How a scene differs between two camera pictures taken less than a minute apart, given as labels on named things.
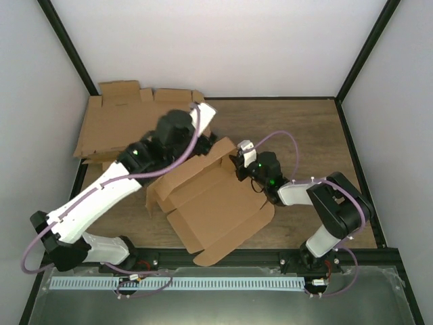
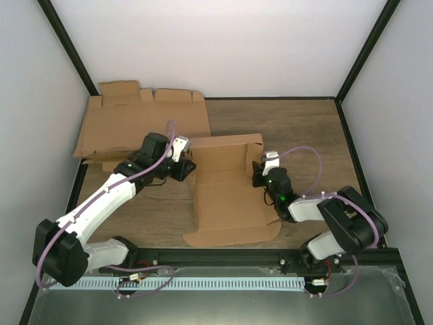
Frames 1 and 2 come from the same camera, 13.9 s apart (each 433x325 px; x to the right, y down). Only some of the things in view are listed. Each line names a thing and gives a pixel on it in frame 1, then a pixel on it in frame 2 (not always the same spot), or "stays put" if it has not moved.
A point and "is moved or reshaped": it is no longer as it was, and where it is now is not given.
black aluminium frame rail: x=175 y=260 stays put
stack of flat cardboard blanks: x=124 y=115 stays put
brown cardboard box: x=207 y=202 is moved or reshaped
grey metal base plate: x=224 y=295 stays put
